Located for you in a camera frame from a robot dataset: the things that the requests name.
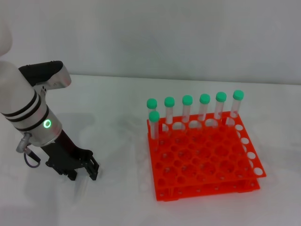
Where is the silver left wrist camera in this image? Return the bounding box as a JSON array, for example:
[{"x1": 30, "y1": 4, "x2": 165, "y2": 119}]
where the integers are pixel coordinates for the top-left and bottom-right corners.
[{"x1": 18, "y1": 60, "x2": 72, "y2": 91}]

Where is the green capped clear test tube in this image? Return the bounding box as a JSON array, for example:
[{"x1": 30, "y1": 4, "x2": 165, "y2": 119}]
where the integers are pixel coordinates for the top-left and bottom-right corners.
[
  {"x1": 215, "y1": 91, "x2": 228, "y2": 120},
  {"x1": 182, "y1": 95, "x2": 193, "y2": 124},
  {"x1": 199, "y1": 93, "x2": 211, "y2": 122},
  {"x1": 75, "y1": 175, "x2": 91, "y2": 201},
  {"x1": 164, "y1": 96, "x2": 176, "y2": 125},
  {"x1": 146, "y1": 98, "x2": 158, "y2": 113},
  {"x1": 148, "y1": 110, "x2": 160, "y2": 142},
  {"x1": 229, "y1": 89, "x2": 245, "y2": 120}
]

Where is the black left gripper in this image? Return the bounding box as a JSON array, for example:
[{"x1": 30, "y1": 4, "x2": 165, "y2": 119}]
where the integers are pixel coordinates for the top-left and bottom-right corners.
[{"x1": 41, "y1": 129, "x2": 100, "y2": 181}]

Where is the orange plastic test tube rack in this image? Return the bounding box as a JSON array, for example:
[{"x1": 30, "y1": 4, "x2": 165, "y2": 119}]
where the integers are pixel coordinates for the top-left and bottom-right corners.
[{"x1": 147, "y1": 110, "x2": 267, "y2": 202}]

